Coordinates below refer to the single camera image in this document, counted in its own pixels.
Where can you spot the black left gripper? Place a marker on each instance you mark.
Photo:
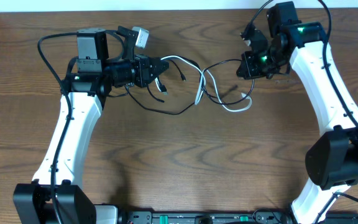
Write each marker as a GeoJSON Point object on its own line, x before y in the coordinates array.
{"type": "Point", "coordinates": [144, 75]}

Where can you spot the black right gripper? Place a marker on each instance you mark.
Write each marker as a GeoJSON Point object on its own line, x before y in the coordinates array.
{"type": "Point", "coordinates": [250, 70]}

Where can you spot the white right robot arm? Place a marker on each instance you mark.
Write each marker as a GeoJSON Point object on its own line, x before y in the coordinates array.
{"type": "Point", "coordinates": [332, 162]}

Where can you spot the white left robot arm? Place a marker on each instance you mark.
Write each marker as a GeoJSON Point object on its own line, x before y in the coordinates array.
{"type": "Point", "coordinates": [105, 60]}

